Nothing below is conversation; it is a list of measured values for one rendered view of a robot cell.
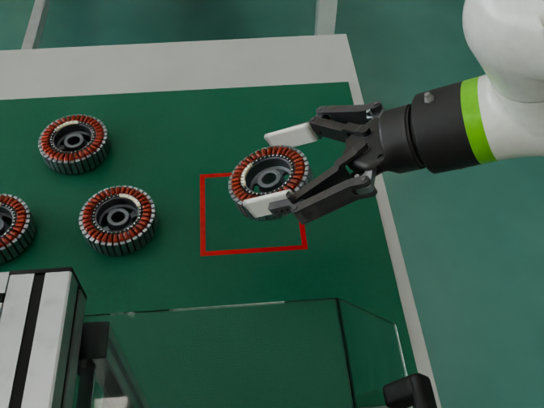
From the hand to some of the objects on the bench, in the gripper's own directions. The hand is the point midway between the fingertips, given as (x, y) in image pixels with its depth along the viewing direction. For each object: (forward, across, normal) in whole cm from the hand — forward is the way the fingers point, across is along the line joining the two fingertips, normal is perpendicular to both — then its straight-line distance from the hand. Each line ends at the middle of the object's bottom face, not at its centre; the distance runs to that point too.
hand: (271, 172), depth 77 cm
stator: (+28, -3, -1) cm, 28 cm away
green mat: (+33, -5, +2) cm, 34 cm away
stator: (+42, -9, +8) cm, 44 cm away
